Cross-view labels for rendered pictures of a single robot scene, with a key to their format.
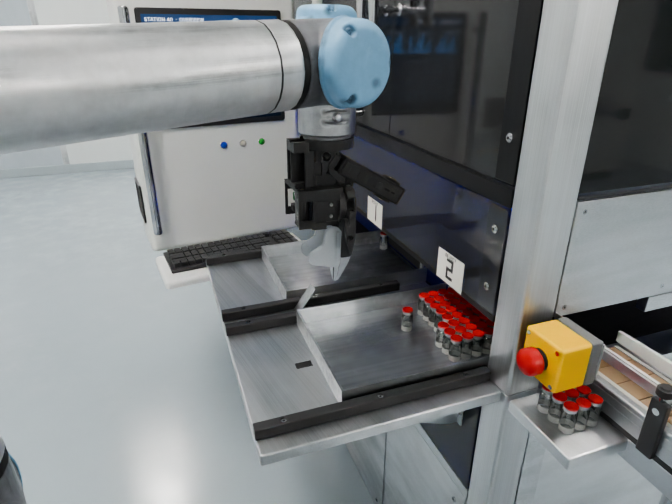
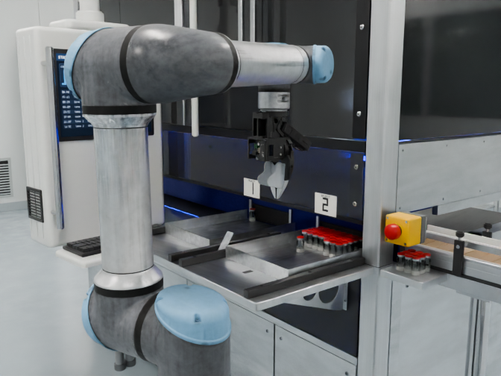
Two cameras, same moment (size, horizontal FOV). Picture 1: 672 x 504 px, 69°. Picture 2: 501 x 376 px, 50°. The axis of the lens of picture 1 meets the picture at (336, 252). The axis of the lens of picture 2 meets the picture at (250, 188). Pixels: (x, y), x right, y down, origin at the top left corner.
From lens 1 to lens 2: 0.72 m
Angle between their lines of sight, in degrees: 22
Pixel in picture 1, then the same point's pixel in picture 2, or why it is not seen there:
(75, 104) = (261, 68)
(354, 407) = (298, 277)
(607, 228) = (413, 160)
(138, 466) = not seen: outside the picture
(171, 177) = (68, 180)
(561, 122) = (388, 101)
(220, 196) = not seen: hidden behind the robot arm
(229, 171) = not seen: hidden behind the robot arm
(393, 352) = (300, 260)
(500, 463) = (379, 320)
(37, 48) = (253, 48)
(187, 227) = (78, 224)
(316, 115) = (274, 97)
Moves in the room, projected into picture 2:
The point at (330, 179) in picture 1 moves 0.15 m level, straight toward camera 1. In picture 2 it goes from (277, 134) to (304, 139)
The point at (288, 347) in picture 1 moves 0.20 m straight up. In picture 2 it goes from (229, 266) to (229, 192)
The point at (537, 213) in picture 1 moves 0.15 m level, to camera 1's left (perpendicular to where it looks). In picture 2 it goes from (382, 149) to (329, 151)
